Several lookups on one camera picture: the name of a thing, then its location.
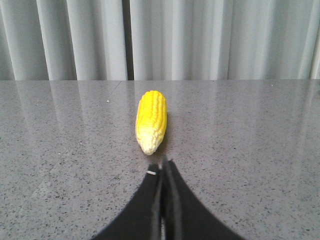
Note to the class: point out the yellow corn cob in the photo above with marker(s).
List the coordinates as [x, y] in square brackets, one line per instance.
[151, 121]

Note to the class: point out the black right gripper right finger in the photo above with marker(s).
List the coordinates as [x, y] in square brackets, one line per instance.
[185, 217]

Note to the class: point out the white pleated curtain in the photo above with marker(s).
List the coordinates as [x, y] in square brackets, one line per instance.
[159, 39]

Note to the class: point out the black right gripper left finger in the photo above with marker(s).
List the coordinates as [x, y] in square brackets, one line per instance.
[141, 217]

